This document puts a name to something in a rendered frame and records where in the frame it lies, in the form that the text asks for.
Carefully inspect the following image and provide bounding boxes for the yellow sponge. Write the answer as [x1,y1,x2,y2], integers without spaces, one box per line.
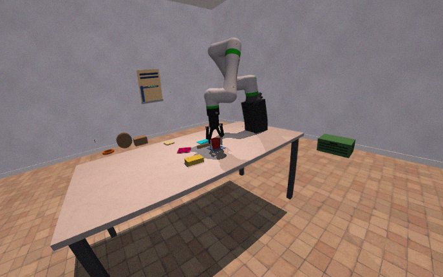
[184,154,204,166]

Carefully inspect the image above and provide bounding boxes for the dark red cup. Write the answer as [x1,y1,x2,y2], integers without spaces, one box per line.
[211,138,220,149]

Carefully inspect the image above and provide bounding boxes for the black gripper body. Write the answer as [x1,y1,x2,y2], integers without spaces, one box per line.
[209,115,220,130]

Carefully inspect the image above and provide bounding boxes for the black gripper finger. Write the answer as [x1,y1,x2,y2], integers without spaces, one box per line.
[216,123,224,145]
[205,126,215,148]

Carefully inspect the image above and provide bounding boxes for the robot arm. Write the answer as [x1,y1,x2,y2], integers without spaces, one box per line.
[204,37,263,117]

